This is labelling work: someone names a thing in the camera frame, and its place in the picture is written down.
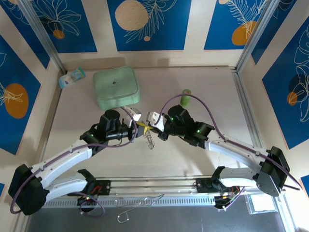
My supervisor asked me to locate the green cylindrical can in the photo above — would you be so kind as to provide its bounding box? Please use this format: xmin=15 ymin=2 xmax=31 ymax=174
xmin=181 ymin=88 xmax=192 ymax=107

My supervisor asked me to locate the mint green square case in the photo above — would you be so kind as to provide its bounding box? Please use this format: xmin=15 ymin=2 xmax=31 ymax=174
xmin=93 ymin=65 xmax=141 ymax=110

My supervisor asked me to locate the light blue wipes packet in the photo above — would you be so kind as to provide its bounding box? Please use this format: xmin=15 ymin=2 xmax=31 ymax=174
xmin=58 ymin=67 xmax=87 ymax=89

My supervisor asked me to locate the black controller board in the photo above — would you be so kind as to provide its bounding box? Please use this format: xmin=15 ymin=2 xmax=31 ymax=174
xmin=77 ymin=193 xmax=98 ymax=206
xmin=214 ymin=186 xmax=244 ymax=209

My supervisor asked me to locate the clear plastic packet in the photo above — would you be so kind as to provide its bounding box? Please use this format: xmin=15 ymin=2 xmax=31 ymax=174
xmin=245 ymin=193 xmax=278 ymax=215

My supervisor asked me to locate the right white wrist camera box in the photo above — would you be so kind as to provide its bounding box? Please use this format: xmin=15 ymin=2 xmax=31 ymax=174
xmin=147 ymin=110 xmax=167 ymax=132

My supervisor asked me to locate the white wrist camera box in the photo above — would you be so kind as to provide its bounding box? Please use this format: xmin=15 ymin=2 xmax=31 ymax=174
xmin=124 ymin=106 xmax=142 ymax=128
xmin=147 ymin=110 xmax=167 ymax=132

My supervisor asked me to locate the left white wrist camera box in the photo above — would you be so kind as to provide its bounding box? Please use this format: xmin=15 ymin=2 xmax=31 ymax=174
xmin=124 ymin=106 xmax=142 ymax=128

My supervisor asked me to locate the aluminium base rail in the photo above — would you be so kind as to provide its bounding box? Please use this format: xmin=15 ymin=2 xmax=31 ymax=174
xmin=23 ymin=177 xmax=287 ymax=198

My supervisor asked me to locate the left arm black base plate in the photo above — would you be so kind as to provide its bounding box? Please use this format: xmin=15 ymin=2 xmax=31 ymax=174
xmin=89 ymin=180 xmax=112 ymax=196

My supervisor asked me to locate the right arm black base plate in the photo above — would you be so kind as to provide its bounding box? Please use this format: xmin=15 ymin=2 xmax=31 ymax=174
xmin=197 ymin=177 xmax=218 ymax=194

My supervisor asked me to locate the grey slotted cable duct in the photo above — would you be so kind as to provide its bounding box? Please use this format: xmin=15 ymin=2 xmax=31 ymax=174
xmin=44 ymin=195 xmax=249 ymax=208

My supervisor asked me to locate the metal wire hanger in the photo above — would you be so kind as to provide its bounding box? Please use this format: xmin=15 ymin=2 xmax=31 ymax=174
xmin=114 ymin=193 xmax=165 ymax=223

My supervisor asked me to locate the aluminium side rail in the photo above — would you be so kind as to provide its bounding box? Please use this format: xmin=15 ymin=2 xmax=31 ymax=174
xmin=231 ymin=69 xmax=273 ymax=174

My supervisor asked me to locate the aluminium frame post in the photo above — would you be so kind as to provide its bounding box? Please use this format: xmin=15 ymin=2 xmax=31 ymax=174
xmin=235 ymin=0 xmax=282 ymax=73
xmin=18 ymin=0 xmax=67 ymax=74

